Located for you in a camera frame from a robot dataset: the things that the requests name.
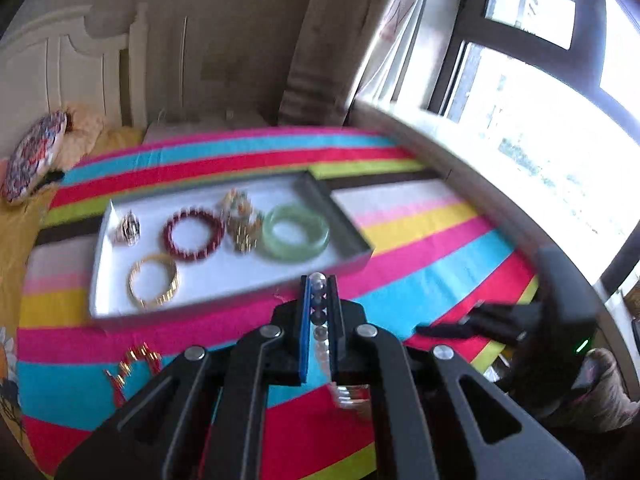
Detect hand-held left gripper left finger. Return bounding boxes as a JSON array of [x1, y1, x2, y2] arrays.
[[55, 275, 311, 480]]

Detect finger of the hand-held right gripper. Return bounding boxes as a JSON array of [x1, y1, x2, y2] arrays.
[[415, 302, 541, 347]]

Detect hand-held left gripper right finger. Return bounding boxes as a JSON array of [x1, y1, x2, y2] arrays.
[[330, 275, 586, 480]]

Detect clear bead bracelet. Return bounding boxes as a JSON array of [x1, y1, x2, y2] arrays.
[[310, 272, 372, 412]]

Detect green jade bangle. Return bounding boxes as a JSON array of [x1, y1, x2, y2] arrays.
[[261, 202, 331, 262]]

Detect grey shallow box tray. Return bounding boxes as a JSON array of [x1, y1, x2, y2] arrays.
[[89, 170, 375, 332]]

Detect gold beaded cluster bracelet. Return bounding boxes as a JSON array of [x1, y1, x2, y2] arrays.
[[220, 187, 265, 253]]

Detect red bead bracelet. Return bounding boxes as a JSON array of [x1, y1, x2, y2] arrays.
[[161, 208, 226, 263]]

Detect plain gold bangle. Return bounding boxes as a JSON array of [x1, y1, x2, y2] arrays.
[[127, 254, 180, 311]]

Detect gold ring bracelet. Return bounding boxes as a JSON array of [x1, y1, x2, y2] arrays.
[[111, 210, 142, 247]]

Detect colourful striped mat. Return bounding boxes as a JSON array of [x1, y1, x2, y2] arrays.
[[15, 127, 541, 480]]

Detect grey window sill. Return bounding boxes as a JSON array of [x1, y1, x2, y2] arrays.
[[350, 100, 631, 361]]

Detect dark framed window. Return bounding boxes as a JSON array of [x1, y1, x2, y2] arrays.
[[430, 0, 640, 291]]

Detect brown curtain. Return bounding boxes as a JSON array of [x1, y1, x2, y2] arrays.
[[277, 0, 396, 128]]

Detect beige pillow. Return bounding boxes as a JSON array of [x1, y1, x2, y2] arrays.
[[62, 104, 146, 158]]

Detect yellow daisy bedsheet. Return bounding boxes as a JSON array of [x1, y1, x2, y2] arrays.
[[0, 125, 146, 461]]

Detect sheer white curtain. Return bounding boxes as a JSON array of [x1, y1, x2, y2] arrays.
[[345, 0, 471, 112]]

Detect patterned round pillow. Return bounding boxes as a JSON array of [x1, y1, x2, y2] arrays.
[[2, 110, 68, 206]]

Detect white bed headboard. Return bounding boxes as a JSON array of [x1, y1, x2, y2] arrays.
[[0, 5, 151, 161]]

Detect red and gold necklace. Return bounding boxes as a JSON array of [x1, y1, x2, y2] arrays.
[[104, 342, 163, 406]]

